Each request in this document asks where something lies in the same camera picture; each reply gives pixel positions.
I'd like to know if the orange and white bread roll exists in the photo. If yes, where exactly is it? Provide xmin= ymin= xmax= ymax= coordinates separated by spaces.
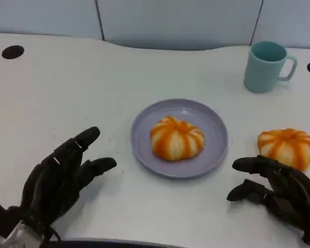
xmin=150 ymin=116 xmax=206 ymax=162
xmin=257 ymin=128 xmax=310 ymax=171

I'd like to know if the lilac plate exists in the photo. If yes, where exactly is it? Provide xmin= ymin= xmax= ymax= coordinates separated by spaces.
xmin=130 ymin=98 xmax=228 ymax=179

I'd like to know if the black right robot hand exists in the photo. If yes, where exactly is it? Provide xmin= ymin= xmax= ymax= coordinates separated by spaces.
xmin=226 ymin=154 xmax=310 ymax=246

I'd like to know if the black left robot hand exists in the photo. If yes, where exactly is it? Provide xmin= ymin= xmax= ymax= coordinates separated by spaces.
xmin=20 ymin=126 xmax=118 ymax=228

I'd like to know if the grey partition panel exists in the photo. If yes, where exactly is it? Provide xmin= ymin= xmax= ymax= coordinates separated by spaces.
xmin=249 ymin=0 xmax=310 ymax=49
xmin=94 ymin=0 xmax=264 ymax=52
xmin=0 ymin=0 xmax=105 ymax=41

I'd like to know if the pale green mug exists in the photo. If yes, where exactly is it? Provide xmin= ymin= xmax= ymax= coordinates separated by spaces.
xmin=243 ymin=41 xmax=298 ymax=94

